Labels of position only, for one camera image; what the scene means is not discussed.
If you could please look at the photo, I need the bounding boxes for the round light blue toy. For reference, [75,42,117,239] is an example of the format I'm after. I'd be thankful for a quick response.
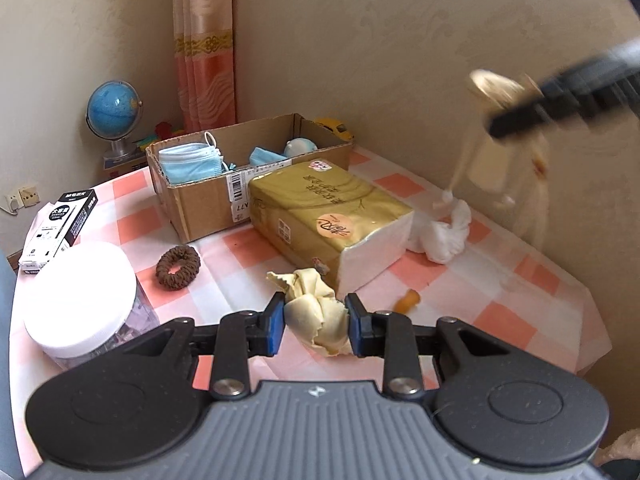
[284,138,319,157]

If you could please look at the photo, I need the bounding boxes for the dark flat box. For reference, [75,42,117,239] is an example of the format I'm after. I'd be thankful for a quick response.
[103,151,150,177]

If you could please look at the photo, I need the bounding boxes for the gold tissue pack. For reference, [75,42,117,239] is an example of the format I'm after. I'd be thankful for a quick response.
[248,160,415,293]

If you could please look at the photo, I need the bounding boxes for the pink patterned curtain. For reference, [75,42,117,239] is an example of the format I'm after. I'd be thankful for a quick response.
[172,0,237,134]

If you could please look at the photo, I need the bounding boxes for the black and white pen box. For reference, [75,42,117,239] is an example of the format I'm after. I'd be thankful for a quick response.
[19,190,99,276]

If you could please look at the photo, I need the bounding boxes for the blue face mask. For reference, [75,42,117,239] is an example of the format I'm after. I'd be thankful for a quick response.
[159,131,237,184]
[249,147,289,167]

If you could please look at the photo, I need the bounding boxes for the clear jar with white lid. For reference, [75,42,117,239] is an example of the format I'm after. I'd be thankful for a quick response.
[23,241,161,372]

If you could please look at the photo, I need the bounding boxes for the yellow toy car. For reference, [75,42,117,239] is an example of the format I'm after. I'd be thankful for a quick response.
[312,117,354,141]

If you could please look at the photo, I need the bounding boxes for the blue desk globe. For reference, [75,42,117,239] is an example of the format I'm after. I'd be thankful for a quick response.
[85,80,144,161]

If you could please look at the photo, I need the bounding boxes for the orange white checked tablecloth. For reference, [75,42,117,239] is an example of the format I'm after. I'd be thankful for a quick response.
[10,145,614,461]

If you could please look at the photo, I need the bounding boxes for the brown scrunchie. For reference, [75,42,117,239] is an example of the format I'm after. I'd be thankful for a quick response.
[156,245,201,290]

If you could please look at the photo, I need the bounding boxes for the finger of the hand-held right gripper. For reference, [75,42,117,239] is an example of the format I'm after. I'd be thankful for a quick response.
[487,77,640,141]
[537,37,640,97]

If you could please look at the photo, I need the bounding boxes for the white cloth bundle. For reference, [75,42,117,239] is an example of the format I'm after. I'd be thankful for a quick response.
[407,199,472,264]

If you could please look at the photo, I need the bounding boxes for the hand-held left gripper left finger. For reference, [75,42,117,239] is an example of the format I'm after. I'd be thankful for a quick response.
[105,292,287,401]

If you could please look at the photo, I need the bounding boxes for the small orange piece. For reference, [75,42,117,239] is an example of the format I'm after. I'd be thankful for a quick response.
[394,291,422,314]

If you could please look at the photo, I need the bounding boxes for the yellow cloth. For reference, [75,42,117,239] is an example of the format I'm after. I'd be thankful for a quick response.
[266,268,353,358]

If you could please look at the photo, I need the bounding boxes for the brown cardboard box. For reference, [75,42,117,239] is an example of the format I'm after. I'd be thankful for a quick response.
[146,113,353,242]

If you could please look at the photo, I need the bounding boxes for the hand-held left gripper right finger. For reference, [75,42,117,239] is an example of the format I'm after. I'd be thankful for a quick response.
[345,292,531,401]

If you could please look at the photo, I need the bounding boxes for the beige drawstring pouch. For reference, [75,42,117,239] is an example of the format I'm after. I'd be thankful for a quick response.
[434,69,552,242]

